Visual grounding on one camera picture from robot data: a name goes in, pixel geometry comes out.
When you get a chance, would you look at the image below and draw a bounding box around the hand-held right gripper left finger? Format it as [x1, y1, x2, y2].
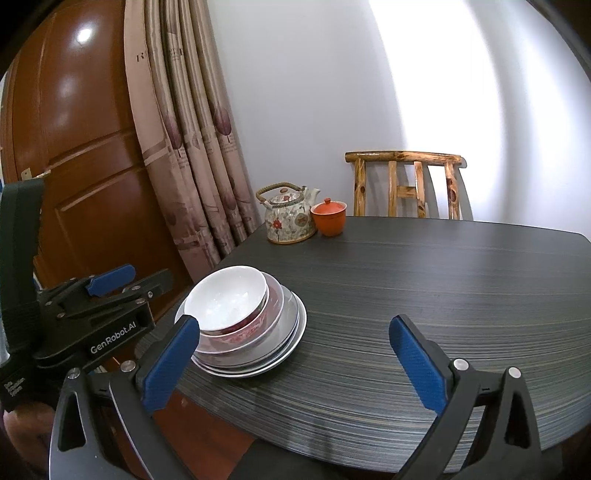
[48, 315, 201, 480]

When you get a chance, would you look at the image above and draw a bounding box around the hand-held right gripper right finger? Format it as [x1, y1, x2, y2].
[389, 315, 542, 480]

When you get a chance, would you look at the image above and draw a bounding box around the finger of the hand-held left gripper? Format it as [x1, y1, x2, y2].
[43, 264, 138, 308]
[59, 269, 174, 325]

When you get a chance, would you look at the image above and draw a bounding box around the white bowl with rose print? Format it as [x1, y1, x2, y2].
[184, 265, 270, 335]

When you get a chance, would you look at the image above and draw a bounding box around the pink patterned bowl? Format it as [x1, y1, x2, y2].
[203, 272, 284, 344]

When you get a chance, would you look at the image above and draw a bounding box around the large pale blue bowl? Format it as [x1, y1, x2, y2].
[191, 286, 301, 365]

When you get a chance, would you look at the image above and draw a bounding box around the large blue-rimmed floral plate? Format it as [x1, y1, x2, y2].
[174, 290, 308, 372]

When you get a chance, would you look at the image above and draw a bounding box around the brown wooden door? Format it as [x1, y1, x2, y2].
[0, 9, 195, 324]

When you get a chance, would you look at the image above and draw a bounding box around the beige patterned curtain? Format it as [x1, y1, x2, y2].
[124, 0, 259, 278]

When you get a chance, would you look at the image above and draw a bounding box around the floral ceramic teapot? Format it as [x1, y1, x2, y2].
[255, 182, 321, 245]

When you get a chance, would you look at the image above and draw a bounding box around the orange lidded cup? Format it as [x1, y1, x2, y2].
[310, 198, 348, 237]

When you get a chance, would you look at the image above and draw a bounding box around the wooden chair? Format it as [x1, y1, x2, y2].
[345, 150, 467, 221]

